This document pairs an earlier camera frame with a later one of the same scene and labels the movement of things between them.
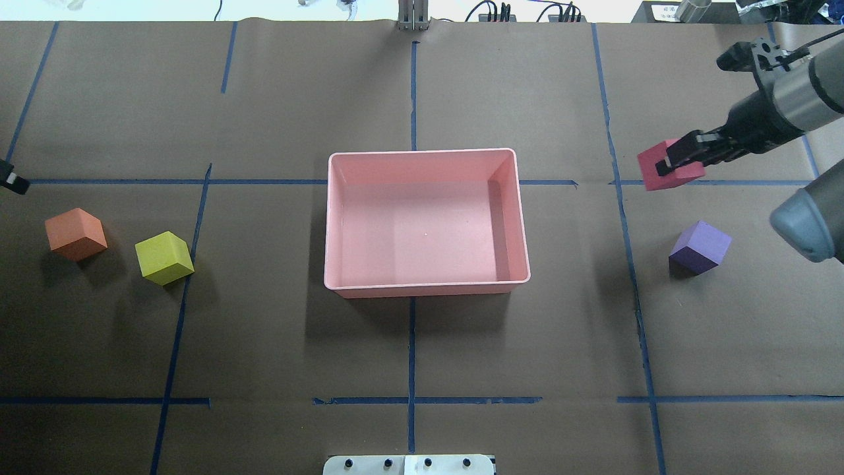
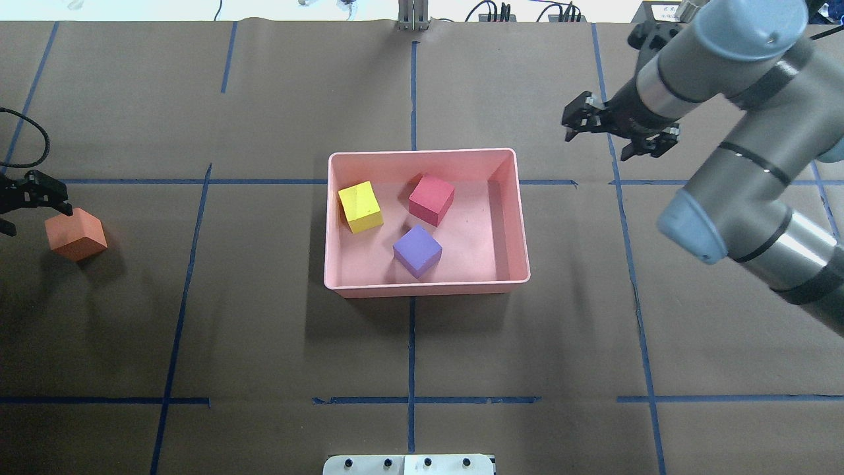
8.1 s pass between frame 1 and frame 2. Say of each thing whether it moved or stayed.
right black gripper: moved
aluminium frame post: stayed
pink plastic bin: stayed
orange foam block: stayed
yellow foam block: moved
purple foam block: moved
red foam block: moved
